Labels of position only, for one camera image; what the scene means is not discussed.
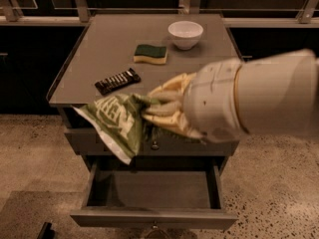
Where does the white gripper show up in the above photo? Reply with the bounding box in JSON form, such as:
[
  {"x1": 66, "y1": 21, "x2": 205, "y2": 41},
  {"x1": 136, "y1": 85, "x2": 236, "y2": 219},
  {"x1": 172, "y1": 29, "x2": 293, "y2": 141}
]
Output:
[{"x1": 142, "y1": 58, "x2": 247, "y2": 142}]

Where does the green jalapeno chip bag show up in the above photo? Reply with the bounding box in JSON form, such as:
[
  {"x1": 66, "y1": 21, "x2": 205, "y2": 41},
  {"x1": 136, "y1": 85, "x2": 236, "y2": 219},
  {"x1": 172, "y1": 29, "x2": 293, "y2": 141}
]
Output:
[{"x1": 74, "y1": 94, "x2": 160, "y2": 164}]

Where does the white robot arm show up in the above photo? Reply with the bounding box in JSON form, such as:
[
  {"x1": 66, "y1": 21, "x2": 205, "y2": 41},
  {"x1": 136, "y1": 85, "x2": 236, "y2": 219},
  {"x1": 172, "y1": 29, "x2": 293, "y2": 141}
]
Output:
[{"x1": 143, "y1": 49, "x2": 318, "y2": 142}]

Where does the grey top drawer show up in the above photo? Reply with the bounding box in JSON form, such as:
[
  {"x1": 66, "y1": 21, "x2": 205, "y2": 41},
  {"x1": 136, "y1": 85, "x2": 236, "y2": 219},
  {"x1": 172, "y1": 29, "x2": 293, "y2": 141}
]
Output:
[{"x1": 65, "y1": 127, "x2": 238, "y2": 156}]

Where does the grey drawer cabinet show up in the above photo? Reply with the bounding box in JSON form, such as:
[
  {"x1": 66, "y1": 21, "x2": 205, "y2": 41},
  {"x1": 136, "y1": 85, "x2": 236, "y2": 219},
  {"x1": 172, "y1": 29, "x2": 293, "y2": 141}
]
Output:
[{"x1": 48, "y1": 14, "x2": 238, "y2": 164}]

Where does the grey open middle drawer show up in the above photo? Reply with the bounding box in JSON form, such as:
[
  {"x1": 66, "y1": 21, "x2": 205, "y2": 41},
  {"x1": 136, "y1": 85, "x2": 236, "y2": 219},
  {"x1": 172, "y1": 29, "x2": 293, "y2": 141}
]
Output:
[{"x1": 71, "y1": 156, "x2": 237, "y2": 230}]

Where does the brass middle drawer knob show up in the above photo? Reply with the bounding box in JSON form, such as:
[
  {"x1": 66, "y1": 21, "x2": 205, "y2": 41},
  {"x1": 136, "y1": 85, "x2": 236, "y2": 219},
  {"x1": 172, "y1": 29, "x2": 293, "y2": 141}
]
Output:
[{"x1": 145, "y1": 222, "x2": 169, "y2": 239}]

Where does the green yellow sponge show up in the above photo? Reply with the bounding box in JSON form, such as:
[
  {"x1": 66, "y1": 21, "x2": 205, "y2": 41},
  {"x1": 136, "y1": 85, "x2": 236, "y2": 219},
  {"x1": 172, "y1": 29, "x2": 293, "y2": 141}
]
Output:
[{"x1": 134, "y1": 44, "x2": 167, "y2": 65}]

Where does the dark striped snack bar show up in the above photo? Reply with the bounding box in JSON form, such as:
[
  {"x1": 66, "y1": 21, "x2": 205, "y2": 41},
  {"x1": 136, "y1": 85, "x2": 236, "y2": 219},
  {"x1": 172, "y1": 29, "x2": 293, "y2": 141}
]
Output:
[{"x1": 95, "y1": 68, "x2": 141, "y2": 96}]

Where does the round brass top knob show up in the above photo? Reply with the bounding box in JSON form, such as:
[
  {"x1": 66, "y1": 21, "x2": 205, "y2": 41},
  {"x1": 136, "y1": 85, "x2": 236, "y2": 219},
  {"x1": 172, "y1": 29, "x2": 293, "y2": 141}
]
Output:
[{"x1": 151, "y1": 140, "x2": 160, "y2": 150}]

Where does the white ceramic bowl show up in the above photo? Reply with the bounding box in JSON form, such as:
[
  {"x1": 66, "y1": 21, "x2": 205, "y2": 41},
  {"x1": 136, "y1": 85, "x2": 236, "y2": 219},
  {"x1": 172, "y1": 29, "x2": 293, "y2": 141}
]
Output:
[{"x1": 167, "y1": 21, "x2": 203, "y2": 50}]

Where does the black object on floor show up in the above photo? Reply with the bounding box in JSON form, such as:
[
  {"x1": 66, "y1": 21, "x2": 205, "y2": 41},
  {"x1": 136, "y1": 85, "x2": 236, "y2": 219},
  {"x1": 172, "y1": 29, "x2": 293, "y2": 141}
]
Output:
[{"x1": 37, "y1": 222, "x2": 55, "y2": 239}]

